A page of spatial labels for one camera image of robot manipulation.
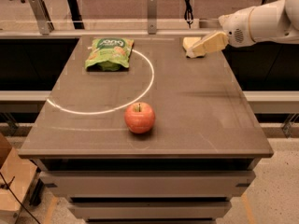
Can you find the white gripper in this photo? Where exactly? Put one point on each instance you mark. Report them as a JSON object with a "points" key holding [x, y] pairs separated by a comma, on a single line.
{"points": [[236, 27]]}

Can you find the yellow sponge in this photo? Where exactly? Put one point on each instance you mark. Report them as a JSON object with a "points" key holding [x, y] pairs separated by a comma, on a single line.
{"points": [[188, 42]]}

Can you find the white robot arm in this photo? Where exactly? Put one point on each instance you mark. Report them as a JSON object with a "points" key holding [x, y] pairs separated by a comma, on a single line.
{"points": [[275, 22]]}

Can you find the red apple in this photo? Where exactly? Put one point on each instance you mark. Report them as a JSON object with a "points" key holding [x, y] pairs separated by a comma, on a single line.
{"points": [[139, 117]]}

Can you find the green chip bag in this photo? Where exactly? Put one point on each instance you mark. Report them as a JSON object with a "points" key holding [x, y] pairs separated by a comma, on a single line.
{"points": [[110, 53]]}

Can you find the black table leg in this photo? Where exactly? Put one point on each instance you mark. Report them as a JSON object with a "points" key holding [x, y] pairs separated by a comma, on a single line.
{"points": [[75, 15]]}

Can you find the cardboard box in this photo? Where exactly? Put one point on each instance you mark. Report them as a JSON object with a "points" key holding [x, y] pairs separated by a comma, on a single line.
{"points": [[17, 176]]}

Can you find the middle metal bracket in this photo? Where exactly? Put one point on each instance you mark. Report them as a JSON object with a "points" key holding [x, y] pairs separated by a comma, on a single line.
{"points": [[152, 16]]}

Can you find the left metal bracket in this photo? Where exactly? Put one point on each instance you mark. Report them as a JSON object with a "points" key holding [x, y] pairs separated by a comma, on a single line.
{"points": [[42, 16]]}

